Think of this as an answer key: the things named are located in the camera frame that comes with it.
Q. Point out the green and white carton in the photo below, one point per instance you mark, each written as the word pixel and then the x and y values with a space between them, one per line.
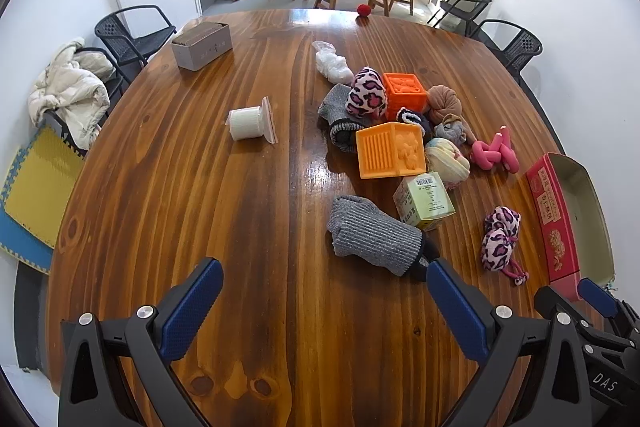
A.
pixel 425 202

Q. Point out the blue foam mat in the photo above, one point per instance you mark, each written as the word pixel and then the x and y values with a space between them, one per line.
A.
pixel 20 239

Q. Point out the grey tissue box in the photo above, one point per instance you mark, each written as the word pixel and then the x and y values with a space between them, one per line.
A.
pixel 202 47

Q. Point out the red rectangular box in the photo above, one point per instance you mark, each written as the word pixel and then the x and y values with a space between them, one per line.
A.
pixel 555 227

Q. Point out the black sock with white trim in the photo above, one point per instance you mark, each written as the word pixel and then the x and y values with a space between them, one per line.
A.
pixel 412 117

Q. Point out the light orange rubber cube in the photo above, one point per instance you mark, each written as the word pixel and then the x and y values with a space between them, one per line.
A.
pixel 392 152

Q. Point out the large leopard print earmuffs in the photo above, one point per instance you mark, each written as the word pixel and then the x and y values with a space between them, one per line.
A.
pixel 367 94

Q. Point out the tan knotted cloth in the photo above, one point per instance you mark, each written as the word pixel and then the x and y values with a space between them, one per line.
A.
pixel 445 103

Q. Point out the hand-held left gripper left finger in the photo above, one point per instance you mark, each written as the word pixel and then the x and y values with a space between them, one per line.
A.
pixel 192 307

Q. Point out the pastel rolled sock ball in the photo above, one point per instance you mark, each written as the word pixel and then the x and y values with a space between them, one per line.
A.
pixel 447 159

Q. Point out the grey ribbed sock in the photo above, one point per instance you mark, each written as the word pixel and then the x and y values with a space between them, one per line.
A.
pixel 372 234

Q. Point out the cream puffer jacket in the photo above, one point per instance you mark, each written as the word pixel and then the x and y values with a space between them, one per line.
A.
pixel 70 94

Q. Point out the crumpled white plastic bag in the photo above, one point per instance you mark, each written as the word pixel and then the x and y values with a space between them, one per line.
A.
pixel 332 64

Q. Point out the dark orange rubber cube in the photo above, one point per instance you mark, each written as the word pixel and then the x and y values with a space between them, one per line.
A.
pixel 406 92

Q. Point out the yellow foam mat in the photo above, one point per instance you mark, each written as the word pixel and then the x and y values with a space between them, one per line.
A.
pixel 42 187

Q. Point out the grey and yellow knotted sock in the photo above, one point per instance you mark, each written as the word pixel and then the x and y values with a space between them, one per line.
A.
pixel 452 129

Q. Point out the grey sock with striped cuff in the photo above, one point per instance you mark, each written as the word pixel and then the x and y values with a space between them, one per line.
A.
pixel 336 112

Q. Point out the pink twisted foam toy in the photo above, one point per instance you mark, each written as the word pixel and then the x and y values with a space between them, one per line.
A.
pixel 492 152

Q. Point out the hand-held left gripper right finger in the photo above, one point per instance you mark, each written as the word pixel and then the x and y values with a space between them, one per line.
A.
pixel 457 307

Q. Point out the small red ball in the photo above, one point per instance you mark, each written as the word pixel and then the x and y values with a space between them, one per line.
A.
pixel 363 10

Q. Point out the black armchair under jacket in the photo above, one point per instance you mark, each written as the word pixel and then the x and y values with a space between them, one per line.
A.
pixel 112 79

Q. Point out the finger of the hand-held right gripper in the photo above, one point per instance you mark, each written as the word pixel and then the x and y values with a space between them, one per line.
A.
pixel 597 298
pixel 547 299

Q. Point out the black mesh armchair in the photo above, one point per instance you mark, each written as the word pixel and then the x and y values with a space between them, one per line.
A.
pixel 465 9
pixel 515 44
pixel 130 34

